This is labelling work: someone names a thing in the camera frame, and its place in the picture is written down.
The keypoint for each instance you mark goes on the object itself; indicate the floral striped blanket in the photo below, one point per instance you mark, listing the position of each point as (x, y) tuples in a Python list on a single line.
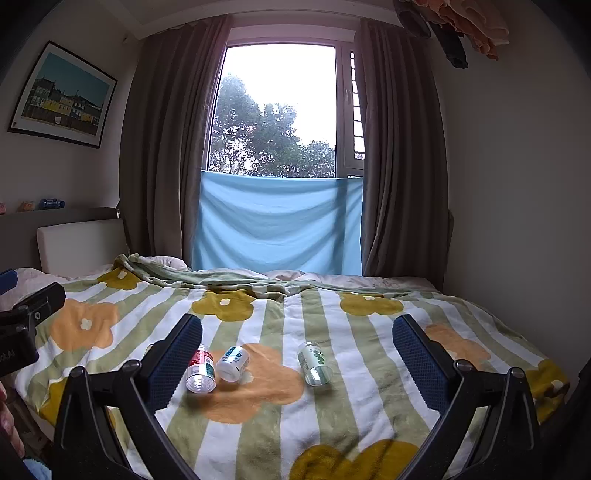
[(286, 415)]

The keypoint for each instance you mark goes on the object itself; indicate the small yellow pink trinket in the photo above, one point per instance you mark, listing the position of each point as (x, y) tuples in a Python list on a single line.
[(27, 206)]

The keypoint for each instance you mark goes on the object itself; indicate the person's left hand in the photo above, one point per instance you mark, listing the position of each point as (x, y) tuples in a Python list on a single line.
[(7, 422)]

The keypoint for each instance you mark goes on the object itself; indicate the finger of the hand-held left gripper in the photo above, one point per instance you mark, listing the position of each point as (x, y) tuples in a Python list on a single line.
[(7, 280)]

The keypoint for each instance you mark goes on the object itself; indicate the blue hanging sheet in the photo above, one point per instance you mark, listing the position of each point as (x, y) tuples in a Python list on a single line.
[(277, 226)]

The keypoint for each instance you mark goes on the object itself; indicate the framed wall picture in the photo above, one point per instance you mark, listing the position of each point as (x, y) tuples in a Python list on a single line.
[(64, 94)]

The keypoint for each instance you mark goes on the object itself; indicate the red label plastic bottle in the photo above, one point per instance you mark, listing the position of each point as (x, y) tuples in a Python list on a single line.
[(202, 369)]

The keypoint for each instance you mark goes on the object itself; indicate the dark hanging garment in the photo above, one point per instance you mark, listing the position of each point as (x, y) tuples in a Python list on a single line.
[(450, 44)]

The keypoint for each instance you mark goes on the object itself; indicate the white headboard cushion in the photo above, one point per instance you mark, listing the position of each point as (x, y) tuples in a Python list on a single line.
[(78, 247)]

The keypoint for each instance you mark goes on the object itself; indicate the blue label plastic bottle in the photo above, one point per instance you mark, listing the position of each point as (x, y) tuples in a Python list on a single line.
[(233, 363)]

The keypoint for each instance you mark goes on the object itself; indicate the white quilt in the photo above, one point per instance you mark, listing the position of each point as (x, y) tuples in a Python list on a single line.
[(397, 282)]

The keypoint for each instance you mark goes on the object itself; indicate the window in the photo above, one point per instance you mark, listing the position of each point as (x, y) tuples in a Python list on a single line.
[(277, 106)]

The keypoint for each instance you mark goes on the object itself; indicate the orange hanging garment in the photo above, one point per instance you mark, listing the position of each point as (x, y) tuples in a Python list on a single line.
[(480, 27)]

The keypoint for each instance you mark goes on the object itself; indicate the green label plastic bottle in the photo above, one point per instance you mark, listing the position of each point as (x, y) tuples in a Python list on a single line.
[(313, 362)]

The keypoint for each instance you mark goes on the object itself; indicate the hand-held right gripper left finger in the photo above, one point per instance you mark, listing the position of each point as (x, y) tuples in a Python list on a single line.
[(175, 362)]

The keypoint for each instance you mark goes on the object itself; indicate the brown headboard ledge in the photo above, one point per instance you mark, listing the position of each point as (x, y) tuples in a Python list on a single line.
[(27, 218)]

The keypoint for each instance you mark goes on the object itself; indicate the pale pink pillow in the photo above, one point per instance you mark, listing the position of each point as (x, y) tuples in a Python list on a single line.
[(30, 279)]

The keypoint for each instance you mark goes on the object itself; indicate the brown curtain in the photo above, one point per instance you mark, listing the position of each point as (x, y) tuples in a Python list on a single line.
[(161, 161), (401, 161)]

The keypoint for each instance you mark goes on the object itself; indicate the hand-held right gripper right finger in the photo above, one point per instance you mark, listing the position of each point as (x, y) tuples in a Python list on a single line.
[(418, 364)]

